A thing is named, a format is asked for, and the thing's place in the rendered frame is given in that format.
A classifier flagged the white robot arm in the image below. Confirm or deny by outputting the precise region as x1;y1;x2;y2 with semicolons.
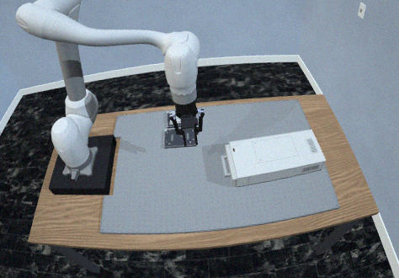
15;0;200;181

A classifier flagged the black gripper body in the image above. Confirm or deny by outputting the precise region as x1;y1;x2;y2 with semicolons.
175;101;198;119

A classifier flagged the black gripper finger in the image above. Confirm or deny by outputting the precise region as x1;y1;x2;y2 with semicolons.
194;110;205;145
170;113;186;146

